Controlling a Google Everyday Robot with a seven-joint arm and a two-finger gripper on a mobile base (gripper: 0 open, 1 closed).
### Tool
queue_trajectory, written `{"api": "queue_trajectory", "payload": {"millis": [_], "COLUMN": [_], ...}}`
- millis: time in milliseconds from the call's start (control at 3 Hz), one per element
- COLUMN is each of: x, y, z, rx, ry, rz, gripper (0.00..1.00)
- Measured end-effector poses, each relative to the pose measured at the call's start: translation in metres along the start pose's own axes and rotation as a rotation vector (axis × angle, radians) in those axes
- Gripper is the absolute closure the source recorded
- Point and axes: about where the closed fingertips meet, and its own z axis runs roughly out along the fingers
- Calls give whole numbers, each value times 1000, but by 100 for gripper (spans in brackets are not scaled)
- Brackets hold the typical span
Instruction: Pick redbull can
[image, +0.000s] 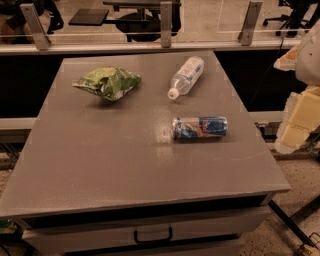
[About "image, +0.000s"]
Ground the black desk with pedestal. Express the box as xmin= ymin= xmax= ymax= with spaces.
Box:
xmin=68 ymin=0 xmax=181 ymax=42

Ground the black drawer handle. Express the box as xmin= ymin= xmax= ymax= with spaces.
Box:
xmin=133 ymin=227 xmax=173 ymax=245

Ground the right metal railing bracket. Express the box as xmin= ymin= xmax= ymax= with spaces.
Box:
xmin=238 ymin=0 xmax=263 ymax=46

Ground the black office chair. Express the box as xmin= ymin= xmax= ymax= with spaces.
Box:
xmin=263 ymin=0 xmax=320 ymax=38

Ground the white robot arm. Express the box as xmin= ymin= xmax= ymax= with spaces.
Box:
xmin=295 ymin=23 xmax=320 ymax=86

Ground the left metal railing bracket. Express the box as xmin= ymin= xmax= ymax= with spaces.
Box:
xmin=20 ymin=3 xmax=50 ymax=50

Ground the grey cabinet drawer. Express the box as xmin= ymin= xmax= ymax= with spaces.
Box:
xmin=23 ymin=206 xmax=270 ymax=254

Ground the green chip bag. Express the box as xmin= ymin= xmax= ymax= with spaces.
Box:
xmin=72 ymin=66 xmax=142 ymax=102

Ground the blue silver redbull can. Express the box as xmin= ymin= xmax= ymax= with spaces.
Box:
xmin=171 ymin=117 xmax=228 ymax=139

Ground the metal railing bracket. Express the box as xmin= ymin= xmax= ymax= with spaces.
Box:
xmin=20 ymin=3 xmax=50 ymax=50
xmin=238 ymin=0 xmax=263 ymax=46
xmin=160 ymin=1 xmax=172 ymax=48

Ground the clear plastic water bottle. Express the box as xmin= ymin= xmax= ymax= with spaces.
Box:
xmin=167 ymin=56 xmax=204 ymax=100

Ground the middle metal railing bracket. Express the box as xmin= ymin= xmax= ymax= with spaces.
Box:
xmin=160 ymin=1 xmax=172 ymax=48

